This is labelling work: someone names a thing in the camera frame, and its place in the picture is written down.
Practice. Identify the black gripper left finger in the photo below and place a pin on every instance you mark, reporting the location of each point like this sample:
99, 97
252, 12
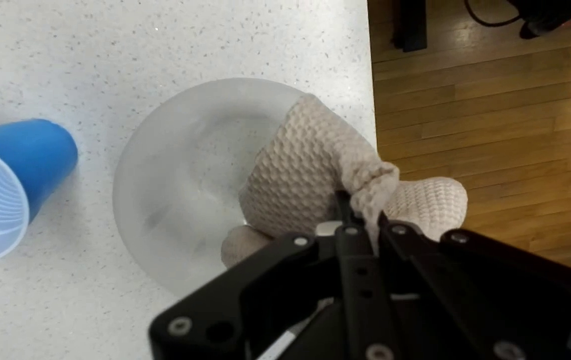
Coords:
330, 286

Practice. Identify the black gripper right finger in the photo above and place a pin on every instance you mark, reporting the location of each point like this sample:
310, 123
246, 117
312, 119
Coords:
498, 303

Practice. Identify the beige waffle towel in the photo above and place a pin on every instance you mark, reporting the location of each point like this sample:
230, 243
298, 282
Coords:
312, 154

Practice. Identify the translucent plastic bowl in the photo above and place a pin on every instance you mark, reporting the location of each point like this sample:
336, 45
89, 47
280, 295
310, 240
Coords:
177, 188

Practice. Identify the black object on floor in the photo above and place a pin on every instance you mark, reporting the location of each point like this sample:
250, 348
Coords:
410, 24

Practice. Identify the blue plastic cup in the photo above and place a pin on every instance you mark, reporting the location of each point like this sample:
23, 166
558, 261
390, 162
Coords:
35, 158

